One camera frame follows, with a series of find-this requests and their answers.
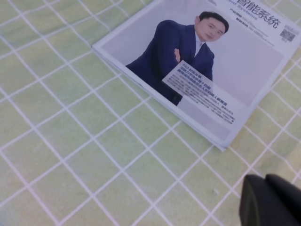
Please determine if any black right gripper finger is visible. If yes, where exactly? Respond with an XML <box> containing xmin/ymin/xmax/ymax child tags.
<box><xmin>239</xmin><ymin>174</ymin><xmax>301</xmax><ymax>226</ymax></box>

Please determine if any magazine book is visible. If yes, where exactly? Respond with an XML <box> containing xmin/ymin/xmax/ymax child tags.
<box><xmin>93</xmin><ymin>0</ymin><xmax>301</xmax><ymax>150</ymax></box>

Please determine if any green checkered tablecloth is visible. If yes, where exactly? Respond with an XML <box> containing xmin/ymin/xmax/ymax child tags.
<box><xmin>0</xmin><ymin>0</ymin><xmax>301</xmax><ymax>226</ymax></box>

